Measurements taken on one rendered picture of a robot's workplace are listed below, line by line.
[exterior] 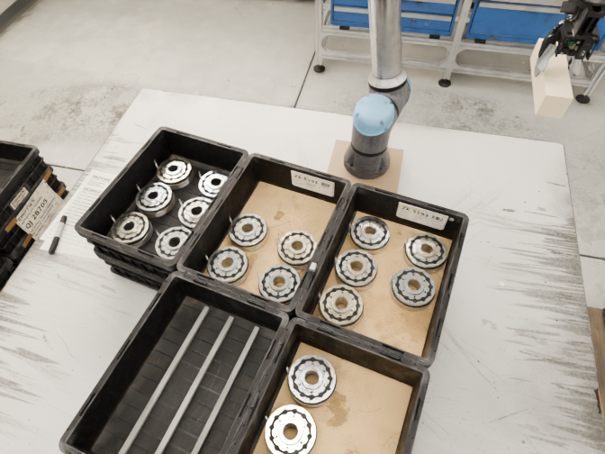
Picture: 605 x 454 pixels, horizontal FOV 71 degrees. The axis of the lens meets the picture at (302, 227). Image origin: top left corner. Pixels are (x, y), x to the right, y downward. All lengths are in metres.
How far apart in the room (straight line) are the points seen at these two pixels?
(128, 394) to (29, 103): 2.63
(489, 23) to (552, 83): 1.63
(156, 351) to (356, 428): 0.48
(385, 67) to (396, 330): 0.74
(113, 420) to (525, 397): 0.93
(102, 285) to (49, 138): 1.83
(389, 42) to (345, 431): 0.98
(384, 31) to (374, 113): 0.21
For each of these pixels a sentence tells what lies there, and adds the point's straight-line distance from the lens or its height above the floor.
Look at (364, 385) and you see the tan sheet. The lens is 0.98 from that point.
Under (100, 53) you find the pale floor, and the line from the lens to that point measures 3.64.
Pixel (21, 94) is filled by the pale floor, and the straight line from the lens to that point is 3.53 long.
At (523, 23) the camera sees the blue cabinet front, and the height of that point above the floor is 0.44.
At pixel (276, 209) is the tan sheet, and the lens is 1.19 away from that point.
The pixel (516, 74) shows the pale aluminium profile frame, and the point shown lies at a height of 0.14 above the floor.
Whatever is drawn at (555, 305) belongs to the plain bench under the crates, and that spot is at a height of 0.70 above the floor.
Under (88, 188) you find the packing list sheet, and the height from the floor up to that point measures 0.70.
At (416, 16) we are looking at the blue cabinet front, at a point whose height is 0.43.
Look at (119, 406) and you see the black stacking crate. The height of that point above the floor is 0.83.
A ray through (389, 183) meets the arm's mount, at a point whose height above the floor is 0.73.
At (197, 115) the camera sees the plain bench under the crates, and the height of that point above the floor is 0.70.
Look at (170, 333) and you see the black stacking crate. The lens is 1.07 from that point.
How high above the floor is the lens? 1.78
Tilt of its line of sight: 55 degrees down
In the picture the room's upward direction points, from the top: 4 degrees counter-clockwise
